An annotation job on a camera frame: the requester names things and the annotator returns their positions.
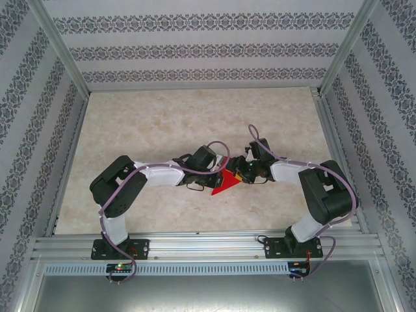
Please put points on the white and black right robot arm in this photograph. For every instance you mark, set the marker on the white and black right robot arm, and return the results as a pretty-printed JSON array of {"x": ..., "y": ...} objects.
[{"x": 307, "y": 227}]

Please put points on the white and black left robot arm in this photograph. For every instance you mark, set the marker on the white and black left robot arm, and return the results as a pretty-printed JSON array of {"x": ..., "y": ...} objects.
[{"x": 115, "y": 229}]

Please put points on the red paper sheet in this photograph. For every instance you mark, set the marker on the red paper sheet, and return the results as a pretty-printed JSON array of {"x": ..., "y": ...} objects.
[{"x": 227, "y": 185}]

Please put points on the grey metal sheet panel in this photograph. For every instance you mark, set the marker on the grey metal sheet panel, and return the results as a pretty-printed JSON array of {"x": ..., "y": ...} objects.
[{"x": 208, "y": 295}]

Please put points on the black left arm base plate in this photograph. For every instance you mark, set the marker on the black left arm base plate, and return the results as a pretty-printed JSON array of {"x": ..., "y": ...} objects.
[{"x": 141, "y": 248}]

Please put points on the aluminium side rail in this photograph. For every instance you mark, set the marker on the aluminium side rail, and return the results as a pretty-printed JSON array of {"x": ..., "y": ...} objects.
[
  {"x": 66, "y": 169},
  {"x": 344, "y": 169}
]

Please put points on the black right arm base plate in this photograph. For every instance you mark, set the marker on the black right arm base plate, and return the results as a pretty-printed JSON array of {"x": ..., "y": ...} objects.
[{"x": 273, "y": 248}]

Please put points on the aluminium mounting rail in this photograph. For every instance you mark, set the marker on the aluminium mounting rail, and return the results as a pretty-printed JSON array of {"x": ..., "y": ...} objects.
[{"x": 208, "y": 247}]

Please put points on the aluminium frame post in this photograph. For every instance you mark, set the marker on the aluminium frame post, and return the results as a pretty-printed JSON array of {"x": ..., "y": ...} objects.
[
  {"x": 61, "y": 45},
  {"x": 349, "y": 48}
]

